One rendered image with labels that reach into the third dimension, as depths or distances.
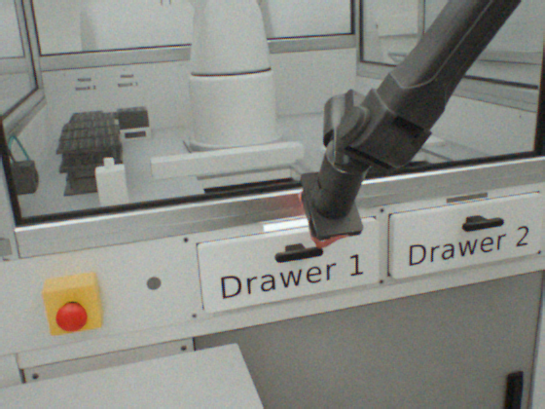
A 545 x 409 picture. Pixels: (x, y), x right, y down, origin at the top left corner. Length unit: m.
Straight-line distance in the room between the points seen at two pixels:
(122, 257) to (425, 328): 0.56
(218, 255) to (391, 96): 0.37
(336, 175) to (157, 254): 0.31
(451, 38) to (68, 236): 0.56
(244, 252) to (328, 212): 0.17
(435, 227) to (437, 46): 0.42
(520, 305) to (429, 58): 0.68
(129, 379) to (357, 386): 0.43
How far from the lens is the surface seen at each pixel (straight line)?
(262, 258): 0.86
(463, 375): 1.19
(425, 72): 0.61
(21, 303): 0.88
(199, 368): 0.86
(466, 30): 0.61
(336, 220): 0.76
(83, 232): 0.83
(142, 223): 0.83
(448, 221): 0.97
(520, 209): 1.05
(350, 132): 0.63
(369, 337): 1.03
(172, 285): 0.87
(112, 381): 0.87
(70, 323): 0.81
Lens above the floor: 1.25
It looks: 18 degrees down
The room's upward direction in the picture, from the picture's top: 3 degrees counter-clockwise
